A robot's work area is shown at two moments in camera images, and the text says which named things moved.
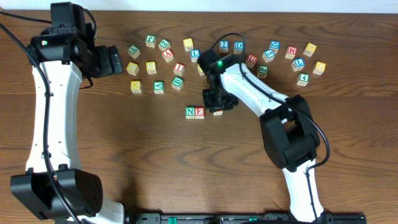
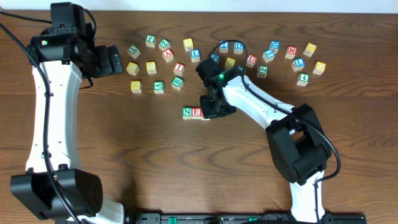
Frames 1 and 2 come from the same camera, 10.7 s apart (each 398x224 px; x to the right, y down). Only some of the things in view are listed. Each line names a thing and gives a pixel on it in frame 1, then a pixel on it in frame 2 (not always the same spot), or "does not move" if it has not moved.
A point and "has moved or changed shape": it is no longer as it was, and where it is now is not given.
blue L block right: (298, 64) does not move
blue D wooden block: (239, 47) does not move
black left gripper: (104, 61) does not move
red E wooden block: (199, 112) has moved or changed shape
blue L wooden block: (194, 55) does not move
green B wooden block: (177, 83) does not move
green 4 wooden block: (303, 79) does not move
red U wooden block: (217, 112) has moved or changed shape
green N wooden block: (189, 112) has moved or changed shape
